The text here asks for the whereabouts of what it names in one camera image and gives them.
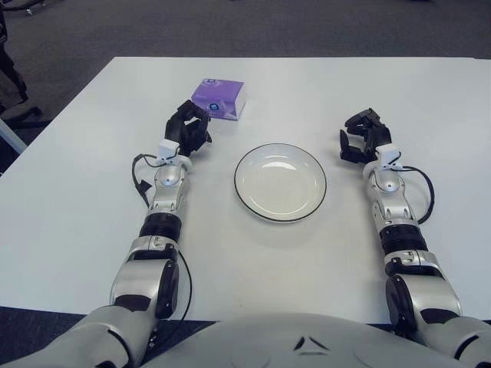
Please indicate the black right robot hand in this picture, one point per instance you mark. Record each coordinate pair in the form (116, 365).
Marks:
(377, 132)

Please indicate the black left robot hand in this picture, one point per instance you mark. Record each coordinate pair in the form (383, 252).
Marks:
(184, 128)

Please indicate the purple tissue paper pack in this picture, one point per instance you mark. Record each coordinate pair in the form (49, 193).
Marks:
(218, 94)

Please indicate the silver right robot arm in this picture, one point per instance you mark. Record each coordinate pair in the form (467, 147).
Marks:
(395, 207)

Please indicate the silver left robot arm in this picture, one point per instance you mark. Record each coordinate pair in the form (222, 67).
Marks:
(165, 199)

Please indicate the white plate with black rim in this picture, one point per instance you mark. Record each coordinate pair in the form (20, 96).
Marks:
(280, 184)

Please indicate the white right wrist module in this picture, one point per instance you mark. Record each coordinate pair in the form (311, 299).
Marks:
(387, 155)

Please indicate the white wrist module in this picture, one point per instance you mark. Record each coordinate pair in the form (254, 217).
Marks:
(387, 155)
(169, 149)

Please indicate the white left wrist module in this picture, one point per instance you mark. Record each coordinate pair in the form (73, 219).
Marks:
(169, 149)

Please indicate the black office chair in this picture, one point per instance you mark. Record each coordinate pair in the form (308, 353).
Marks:
(11, 76)

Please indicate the grey robot torso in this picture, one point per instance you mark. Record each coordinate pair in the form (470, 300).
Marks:
(268, 341)

